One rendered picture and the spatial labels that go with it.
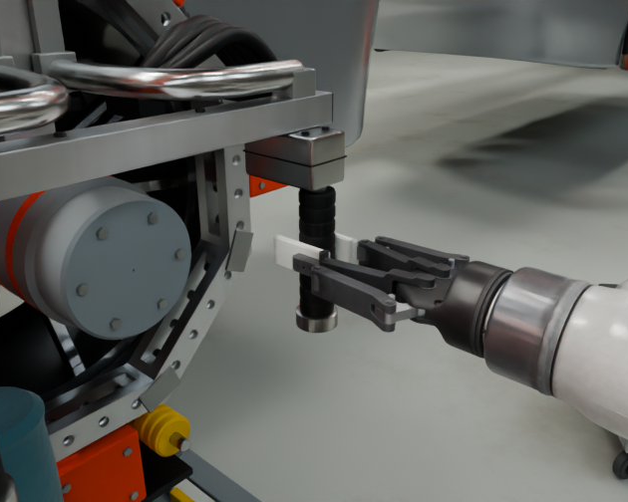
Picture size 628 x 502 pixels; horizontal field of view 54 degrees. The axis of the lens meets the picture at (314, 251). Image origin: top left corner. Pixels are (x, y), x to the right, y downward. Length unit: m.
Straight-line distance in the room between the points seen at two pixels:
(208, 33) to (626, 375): 0.44
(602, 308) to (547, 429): 1.35
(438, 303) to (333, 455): 1.14
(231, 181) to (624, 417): 0.53
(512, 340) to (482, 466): 1.18
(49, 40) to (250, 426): 1.26
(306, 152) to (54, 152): 0.22
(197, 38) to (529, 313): 0.37
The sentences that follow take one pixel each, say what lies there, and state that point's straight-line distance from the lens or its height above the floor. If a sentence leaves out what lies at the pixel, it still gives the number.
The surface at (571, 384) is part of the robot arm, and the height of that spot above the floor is 0.82.
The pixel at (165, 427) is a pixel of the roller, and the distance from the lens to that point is 0.88.
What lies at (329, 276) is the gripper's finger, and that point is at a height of 0.84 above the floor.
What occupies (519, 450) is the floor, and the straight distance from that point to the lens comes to 1.71.
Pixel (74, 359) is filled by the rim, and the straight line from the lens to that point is 0.87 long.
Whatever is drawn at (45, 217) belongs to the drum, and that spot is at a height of 0.90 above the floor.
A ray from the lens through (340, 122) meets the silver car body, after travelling 1.35.
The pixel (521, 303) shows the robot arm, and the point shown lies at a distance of 0.47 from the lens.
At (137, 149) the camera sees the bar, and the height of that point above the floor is 0.96.
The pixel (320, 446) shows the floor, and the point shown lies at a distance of 1.64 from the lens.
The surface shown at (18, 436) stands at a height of 0.73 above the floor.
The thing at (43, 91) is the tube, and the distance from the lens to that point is 0.45.
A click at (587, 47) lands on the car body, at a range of 3.05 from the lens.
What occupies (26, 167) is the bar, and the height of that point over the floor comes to 0.97.
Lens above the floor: 1.07
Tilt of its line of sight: 23 degrees down
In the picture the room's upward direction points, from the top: straight up
